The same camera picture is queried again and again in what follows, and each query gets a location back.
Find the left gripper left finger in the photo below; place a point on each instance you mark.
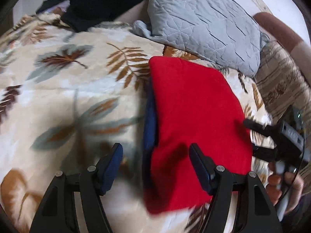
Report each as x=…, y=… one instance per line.
x=57, y=212

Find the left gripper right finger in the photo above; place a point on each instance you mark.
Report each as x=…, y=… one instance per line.
x=254, y=212

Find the beige leaf-print blanket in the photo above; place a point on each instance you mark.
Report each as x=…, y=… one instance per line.
x=66, y=98

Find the black clothes pile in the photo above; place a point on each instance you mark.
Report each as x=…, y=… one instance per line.
x=83, y=14

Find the grey quilted pillow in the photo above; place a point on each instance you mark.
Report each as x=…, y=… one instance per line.
x=219, y=31

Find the striped beige brown pillow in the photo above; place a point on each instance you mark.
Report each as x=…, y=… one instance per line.
x=282, y=84

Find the red and blue knit garment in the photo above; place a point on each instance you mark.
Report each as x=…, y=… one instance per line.
x=188, y=103

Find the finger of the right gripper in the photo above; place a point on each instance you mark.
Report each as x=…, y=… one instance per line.
x=264, y=153
x=265, y=130

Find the brown and pink bolster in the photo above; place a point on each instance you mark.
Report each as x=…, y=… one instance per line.
x=290, y=40

